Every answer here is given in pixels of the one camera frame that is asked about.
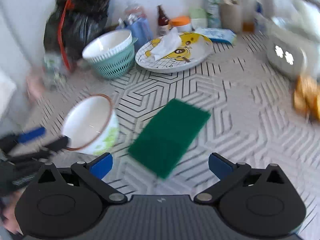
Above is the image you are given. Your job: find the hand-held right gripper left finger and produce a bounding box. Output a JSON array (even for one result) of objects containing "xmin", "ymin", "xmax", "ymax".
[{"xmin": 37, "ymin": 153, "xmax": 128, "ymax": 205}]

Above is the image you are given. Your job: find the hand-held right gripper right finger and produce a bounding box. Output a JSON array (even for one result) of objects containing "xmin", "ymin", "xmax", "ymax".
[{"xmin": 194, "ymin": 153, "xmax": 286, "ymax": 204}]

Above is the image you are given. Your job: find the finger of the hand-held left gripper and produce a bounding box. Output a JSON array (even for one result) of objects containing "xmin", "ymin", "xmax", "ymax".
[
  {"xmin": 7, "ymin": 136, "xmax": 70, "ymax": 163},
  {"xmin": 0, "ymin": 127, "xmax": 47, "ymax": 153}
]

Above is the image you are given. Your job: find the white bowl brown rim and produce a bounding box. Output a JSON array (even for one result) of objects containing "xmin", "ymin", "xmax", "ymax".
[{"xmin": 61, "ymin": 94, "xmax": 120, "ymax": 155}]

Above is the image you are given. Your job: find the green scouring pad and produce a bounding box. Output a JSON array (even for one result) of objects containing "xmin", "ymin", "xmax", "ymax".
[{"xmin": 128, "ymin": 99, "xmax": 212, "ymax": 180}]

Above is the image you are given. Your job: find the white ribbed bowl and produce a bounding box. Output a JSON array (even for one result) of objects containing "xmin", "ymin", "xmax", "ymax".
[{"xmin": 82, "ymin": 29, "xmax": 133, "ymax": 61}]

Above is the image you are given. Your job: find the person's left hand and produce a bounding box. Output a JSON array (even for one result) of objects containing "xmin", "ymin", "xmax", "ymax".
[{"xmin": 0, "ymin": 192, "xmax": 23, "ymax": 235}]

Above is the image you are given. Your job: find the pink bag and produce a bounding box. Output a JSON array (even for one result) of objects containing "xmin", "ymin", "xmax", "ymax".
[{"xmin": 26, "ymin": 67, "xmax": 48, "ymax": 101}]

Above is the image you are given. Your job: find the geometric patterned tablecloth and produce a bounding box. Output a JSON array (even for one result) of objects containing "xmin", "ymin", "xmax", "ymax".
[{"xmin": 25, "ymin": 33, "xmax": 320, "ymax": 230}]

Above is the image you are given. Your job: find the clear bag of small packets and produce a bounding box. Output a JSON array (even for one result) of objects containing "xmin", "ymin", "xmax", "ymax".
[{"xmin": 42, "ymin": 51, "xmax": 68, "ymax": 91}]

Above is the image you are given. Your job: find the teal plastic colander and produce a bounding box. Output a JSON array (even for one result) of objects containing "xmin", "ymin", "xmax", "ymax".
[{"xmin": 82, "ymin": 37, "xmax": 138, "ymax": 80}]

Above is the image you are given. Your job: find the orange peel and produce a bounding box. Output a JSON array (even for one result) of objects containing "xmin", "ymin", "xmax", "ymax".
[{"xmin": 293, "ymin": 76, "xmax": 320, "ymax": 121}]

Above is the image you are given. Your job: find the yellow cartoon plate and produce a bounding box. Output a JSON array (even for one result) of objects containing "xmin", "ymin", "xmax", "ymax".
[{"xmin": 135, "ymin": 32, "xmax": 214, "ymax": 74}]

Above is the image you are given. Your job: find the white appliance with display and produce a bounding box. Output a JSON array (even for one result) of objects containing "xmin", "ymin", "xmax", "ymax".
[{"xmin": 266, "ymin": 37, "xmax": 308, "ymax": 81}]

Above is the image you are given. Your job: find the black garbage bag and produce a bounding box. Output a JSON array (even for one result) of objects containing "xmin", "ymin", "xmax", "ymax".
[{"xmin": 43, "ymin": 0, "xmax": 113, "ymax": 63}]

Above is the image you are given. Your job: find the blue wet wipes pack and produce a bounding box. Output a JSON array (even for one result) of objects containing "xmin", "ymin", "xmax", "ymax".
[{"xmin": 194, "ymin": 27, "xmax": 237, "ymax": 46}]

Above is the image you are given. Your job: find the white tissue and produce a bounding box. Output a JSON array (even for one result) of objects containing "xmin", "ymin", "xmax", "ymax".
[{"xmin": 150, "ymin": 27, "xmax": 182, "ymax": 61}]

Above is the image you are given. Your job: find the blue pouch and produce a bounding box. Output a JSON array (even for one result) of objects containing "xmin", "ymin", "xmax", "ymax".
[{"xmin": 122, "ymin": 17, "xmax": 153, "ymax": 48}]

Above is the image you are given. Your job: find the orange-lid white jar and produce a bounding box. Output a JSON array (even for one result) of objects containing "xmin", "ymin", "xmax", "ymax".
[{"xmin": 171, "ymin": 16, "xmax": 193, "ymax": 33}]

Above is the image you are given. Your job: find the light green bottle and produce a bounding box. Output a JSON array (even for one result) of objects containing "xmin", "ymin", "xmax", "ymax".
[{"xmin": 189, "ymin": 6, "xmax": 208, "ymax": 30}]

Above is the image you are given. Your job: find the small blue-cap bottle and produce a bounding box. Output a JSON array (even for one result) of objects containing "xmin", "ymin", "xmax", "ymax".
[{"xmin": 255, "ymin": 2, "xmax": 270, "ymax": 33}]

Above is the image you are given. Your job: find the clear plastic bottle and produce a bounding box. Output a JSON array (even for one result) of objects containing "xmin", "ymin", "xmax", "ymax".
[{"xmin": 124, "ymin": 3, "xmax": 147, "ymax": 25}]

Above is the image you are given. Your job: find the brown glass bottle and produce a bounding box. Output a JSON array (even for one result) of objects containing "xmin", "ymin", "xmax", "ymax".
[{"xmin": 157, "ymin": 5, "xmax": 171, "ymax": 36}]

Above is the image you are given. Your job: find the clear bottle gold cap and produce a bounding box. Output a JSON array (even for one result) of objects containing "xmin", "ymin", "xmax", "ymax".
[{"xmin": 239, "ymin": 0, "xmax": 257, "ymax": 33}]

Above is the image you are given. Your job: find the floral print bottle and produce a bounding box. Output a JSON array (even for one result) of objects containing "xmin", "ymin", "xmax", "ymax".
[{"xmin": 202, "ymin": 0, "xmax": 222, "ymax": 30}]

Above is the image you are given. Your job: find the clear zip bag of cotton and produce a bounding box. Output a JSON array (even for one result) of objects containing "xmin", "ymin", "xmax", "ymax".
[{"xmin": 274, "ymin": 0, "xmax": 320, "ymax": 43}]

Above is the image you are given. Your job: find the orange-red strap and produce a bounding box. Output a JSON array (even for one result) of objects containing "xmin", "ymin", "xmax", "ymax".
[{"xmin": 57, "ymin": 0, "xmax": 76, "ymax": 71}]

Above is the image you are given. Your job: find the beige handled holder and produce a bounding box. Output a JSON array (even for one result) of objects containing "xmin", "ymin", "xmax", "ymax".
[{"xmin": 219, "ymin": 0, "xmax": 243, "ymax": 33}]

